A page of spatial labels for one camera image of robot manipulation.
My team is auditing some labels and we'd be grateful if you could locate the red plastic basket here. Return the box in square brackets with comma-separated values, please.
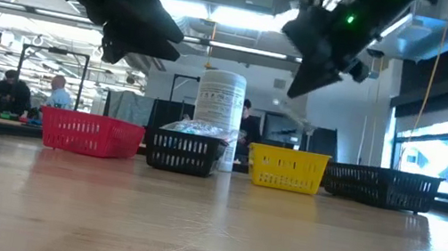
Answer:
[35, 105, 148, 165]

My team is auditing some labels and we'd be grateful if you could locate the black computer monitor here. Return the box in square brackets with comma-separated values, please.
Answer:
[260, 112, 306, 151]

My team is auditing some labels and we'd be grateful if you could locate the small black plastic basket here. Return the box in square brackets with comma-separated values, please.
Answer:
[139, 125, 230, 181]

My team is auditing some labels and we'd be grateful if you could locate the black metal frame stand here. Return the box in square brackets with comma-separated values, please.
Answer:
[8, 42, 91, 116]

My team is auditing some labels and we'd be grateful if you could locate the white wipes canister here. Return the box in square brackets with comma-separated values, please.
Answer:
[184, 66, 250, 174]

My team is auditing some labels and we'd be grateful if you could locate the thin black frame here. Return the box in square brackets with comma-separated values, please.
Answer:
[168, 72, 201, 107]

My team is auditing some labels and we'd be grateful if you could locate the teal toothbrush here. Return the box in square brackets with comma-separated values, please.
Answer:
[159, 114, 230, 142]

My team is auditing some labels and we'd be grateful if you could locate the yellow plastic basket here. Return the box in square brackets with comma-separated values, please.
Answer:
[241, 142, 332, 198]

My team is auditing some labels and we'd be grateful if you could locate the black panel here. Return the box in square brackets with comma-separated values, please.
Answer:
[147, 97, 197, 134]
[298, 123, 341, 162]

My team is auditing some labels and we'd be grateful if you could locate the long ceiling light bar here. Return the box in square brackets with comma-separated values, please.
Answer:
[0, 0, 305, 66]

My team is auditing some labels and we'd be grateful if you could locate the hanging yellow cable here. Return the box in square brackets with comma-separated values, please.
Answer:
[396, 19, 448, 174]

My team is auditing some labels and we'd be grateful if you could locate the red toothbrush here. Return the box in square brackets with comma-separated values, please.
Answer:
[224, 127, 248, 146]

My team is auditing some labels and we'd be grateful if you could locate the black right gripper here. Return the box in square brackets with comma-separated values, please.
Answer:
[270, 0, 412, 116]

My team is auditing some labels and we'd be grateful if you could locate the grey cloth partition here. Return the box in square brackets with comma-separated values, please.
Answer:
[102, 87, 157, 126]

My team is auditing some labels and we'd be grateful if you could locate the wide black plastic basket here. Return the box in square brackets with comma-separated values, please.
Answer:
[320, 158, 444, 218]

